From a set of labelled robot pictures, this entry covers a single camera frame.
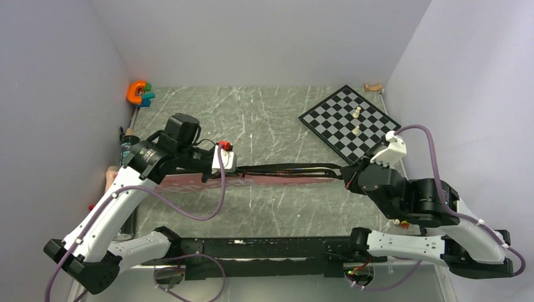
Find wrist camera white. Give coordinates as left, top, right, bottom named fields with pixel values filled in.
left=212, top=140, right=237, bottom=174
left=370, top=131, right=407, bottom=167

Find black shuttlecock tube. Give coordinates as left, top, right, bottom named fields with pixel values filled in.
left=119, top=135, right=140, bottom=166

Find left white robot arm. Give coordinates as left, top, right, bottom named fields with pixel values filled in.
left=44, top=113, right=213, bottom=301

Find small wooden brush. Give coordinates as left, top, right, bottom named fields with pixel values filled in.
left=120, top=127, right=133, bottom=140

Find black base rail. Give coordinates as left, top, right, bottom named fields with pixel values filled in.
left=135, top=235, right=389, bottom=281

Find beige handle tool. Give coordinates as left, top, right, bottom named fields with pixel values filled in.
left=105, top=166, right=118, bottom=191

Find orange C toy block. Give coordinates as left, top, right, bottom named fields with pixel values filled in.
left=126, top=81, right=147, bottom=104

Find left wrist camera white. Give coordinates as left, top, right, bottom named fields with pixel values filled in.
left=212, top=140, right=237, bottom=174

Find blue green toy blocks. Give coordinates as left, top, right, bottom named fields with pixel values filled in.
left=133, top=82, right=156, bottom=108

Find purple cable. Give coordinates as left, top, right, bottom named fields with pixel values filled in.
left=346, top=124, right=527, bottom=292
left=45, top=154, right=228, bottom=302

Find pink racket bag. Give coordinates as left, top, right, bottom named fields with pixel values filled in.
left=155, top=163, right=343, bottom=193

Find white chess piece upper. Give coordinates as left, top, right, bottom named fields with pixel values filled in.
left=353, top=106, right=361, bottom=119

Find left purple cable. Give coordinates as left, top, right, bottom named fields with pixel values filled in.
left=45, top=154, right=228, bottom=302

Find wooden arch block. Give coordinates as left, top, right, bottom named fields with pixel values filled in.
left=364, top=83, right=383, bottom=93

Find black white chessboard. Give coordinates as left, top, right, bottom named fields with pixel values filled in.
left=298, top=85, right=401, bottom=164

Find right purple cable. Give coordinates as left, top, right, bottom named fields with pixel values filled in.
left=346, top=124, right=527, bottom=292

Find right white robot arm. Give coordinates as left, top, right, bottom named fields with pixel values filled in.
left=341, top=162, right=514, bottom=279

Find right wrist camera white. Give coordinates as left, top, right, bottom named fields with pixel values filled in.
left=370, top=131, right=407, bottom=167

